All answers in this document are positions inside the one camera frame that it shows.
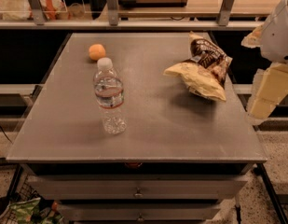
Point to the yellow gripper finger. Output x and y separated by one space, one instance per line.
252 40
269 88

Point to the wire basket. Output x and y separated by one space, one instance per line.
19 191

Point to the upper drawer metal knob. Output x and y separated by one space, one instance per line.
138 194

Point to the grey drawer cabinet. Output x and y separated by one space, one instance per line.
186 154

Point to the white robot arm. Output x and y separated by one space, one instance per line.
274 38

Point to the brown and yellow chip bag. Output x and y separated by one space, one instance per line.
204 73

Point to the drawer metal knob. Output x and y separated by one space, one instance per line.
140 218
138 194

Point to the lower drawer metal knob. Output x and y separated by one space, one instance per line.
140 218

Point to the orange white bag behind glass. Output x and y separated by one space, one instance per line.
37 10

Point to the clear plastic water bottle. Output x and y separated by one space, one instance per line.
109 92

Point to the orange fruit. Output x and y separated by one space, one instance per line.
96 52

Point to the green snack bag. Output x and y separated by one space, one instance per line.
29 212

